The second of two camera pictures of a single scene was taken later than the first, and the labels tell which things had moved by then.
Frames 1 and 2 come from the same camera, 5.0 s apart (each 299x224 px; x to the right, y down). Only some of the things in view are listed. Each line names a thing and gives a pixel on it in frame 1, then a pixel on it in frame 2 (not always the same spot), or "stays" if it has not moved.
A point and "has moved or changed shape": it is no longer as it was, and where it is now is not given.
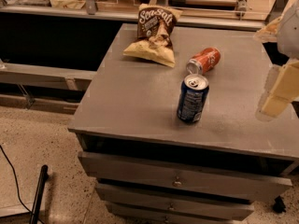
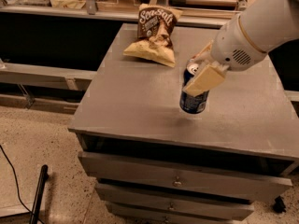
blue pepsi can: x=192 y=98 has moved or changed shape
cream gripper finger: x=284 y=91 to x=206 y=78
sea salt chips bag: x=155 y=29 stays
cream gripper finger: x=269 y=33 to x=204 y=55
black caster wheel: x=278 y=205 stays
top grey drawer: x=213 y=181 stays
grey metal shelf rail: x=73 y=79 stays
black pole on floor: x=39 y=195 stays
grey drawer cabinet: x=148 y=167 stays
